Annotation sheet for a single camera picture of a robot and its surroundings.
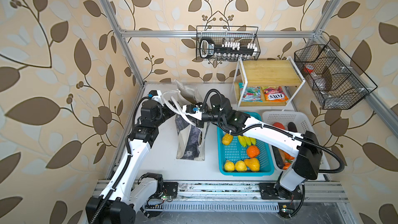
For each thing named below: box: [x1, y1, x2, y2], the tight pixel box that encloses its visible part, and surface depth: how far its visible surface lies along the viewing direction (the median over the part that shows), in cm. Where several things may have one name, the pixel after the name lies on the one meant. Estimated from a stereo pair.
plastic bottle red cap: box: [303, 64, 326, 91], surface depth 80 cm
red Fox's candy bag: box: [262, 86, 290, 103], surface depth 92 cm
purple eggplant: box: [287, 121, 298, 133], surface depth 95 cm
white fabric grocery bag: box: [162, 79, 210, 162], surface depth 80 cm
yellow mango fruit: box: [221, 133, 234, 146], surface depth 88 cm
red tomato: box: [272, 121, 286, 130], surface depth 94 cm
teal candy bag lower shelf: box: [238, 82, 264, 103], surface depth 91 cm
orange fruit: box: [246, 145, 261, 159], surface depth 83 cm
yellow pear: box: [244, 157, 261, 173], surface depth 79 cm
